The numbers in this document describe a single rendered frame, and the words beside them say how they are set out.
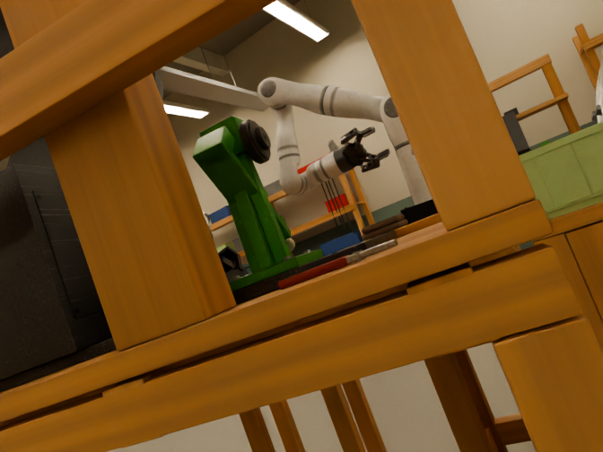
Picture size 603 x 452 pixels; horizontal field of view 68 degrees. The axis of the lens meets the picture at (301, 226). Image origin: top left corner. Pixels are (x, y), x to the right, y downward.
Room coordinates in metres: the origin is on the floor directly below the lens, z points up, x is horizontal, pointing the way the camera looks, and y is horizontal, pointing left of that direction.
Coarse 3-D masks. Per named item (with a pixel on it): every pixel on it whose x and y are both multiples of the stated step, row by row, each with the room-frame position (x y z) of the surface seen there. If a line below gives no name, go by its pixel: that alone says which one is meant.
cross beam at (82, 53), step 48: (96, 0) 0.49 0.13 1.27; (144, 0) 0.47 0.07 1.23; (192, 0) 0.46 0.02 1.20; (240, 0) 0.46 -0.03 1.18; (48, 48) 0.51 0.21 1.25; (96, 48) 0.49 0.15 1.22; (144, 48) 0.48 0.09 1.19; (192, 48) 0.51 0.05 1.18; (0, 96) 0.54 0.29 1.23; (48, 96) 0.52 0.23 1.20; (96, 96) 0.54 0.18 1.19; (0, 144) 0.56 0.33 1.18
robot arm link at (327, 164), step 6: (330, 144) 1.39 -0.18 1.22; (330, 150) 1.40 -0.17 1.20; (330, 156) 1.36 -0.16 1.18; (324, 162) 1.36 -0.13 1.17; (330, 162) 1.35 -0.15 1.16; (324, 168) 1.37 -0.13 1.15; (330, 168) 1.36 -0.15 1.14; (336, 168) 1.35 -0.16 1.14; (330, 174) 1.37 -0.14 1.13; (336, 174) 1.37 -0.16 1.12
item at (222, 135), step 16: (224, 128) 0.69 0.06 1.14; (208, 144) 0.67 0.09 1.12; (224, 144) 0.66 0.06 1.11; (208, 160) 0.67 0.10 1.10; (224, 160) 0.68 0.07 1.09; (208, 176) 0.69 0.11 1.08; (224, 176) 0.70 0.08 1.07; (240, 176) 0.70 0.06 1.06; (224, 192) 0.72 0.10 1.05; (256, 192) 0.72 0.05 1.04; (272, 208) 0.76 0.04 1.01
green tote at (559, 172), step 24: (552, 144) 1.06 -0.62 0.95; (576, 144) 1.04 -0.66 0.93; (600, 144) 1.02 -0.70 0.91; (528, 168) 1.10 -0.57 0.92; (552, 168) 1.08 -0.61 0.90; (576, 168) 1.05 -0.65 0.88; (600, 168) 1.03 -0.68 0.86; (552, 192) 1.09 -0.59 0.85; (576, 192) 1.06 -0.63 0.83; (600, 192) 1.04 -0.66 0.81; (552, 216) 1.10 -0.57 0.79
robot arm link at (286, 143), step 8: (280, 112) 1.49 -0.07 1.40; (288, 112) 1.48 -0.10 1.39; (280, 120) 1.48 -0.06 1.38; (288, 120) 1.47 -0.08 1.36; (280, 128) 1.46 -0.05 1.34; (288, 128) 1.45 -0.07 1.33; (280, 136) 1.44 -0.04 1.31; (288, 136) 1.43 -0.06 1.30; (280, 144) 1.43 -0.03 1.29; (288, 144) 1.43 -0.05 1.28; (296, 144) 1.45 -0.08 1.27; (280, 152) 1.44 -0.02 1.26; (288, 152) 1.43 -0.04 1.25; (296, 152) 1.44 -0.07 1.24
